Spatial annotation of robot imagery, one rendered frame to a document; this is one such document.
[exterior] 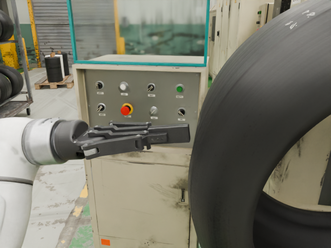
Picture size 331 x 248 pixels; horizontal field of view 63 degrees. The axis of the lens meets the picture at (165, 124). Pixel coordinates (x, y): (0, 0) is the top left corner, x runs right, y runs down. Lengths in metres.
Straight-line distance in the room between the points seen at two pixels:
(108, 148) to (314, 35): 0.33
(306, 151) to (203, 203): 0.46
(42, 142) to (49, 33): 9.62
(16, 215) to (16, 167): 0.08
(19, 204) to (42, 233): 1.73
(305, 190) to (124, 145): 0.57
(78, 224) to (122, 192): 0.98
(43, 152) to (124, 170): 0.78
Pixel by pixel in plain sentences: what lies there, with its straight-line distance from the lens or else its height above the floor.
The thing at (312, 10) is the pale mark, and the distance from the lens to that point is 0.38.
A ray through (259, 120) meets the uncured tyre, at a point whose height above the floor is 1.32.
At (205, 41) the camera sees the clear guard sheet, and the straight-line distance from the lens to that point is 1.06.
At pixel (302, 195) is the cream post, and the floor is 0.97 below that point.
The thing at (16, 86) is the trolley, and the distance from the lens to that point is 4.64.
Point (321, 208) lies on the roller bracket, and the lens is 0.89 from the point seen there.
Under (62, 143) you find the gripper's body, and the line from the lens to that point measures 0.51.
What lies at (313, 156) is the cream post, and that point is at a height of 1.10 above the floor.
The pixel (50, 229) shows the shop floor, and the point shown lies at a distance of 2.30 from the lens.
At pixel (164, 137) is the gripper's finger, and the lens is 0.45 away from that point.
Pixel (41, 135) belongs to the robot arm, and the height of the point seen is 1.24.
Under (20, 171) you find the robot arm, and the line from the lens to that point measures 0.56.
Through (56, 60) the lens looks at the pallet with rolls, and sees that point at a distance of 6.71.
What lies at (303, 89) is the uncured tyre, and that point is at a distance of 0.32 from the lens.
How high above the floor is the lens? 1.43
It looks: 21 degrees down
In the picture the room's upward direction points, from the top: straight up
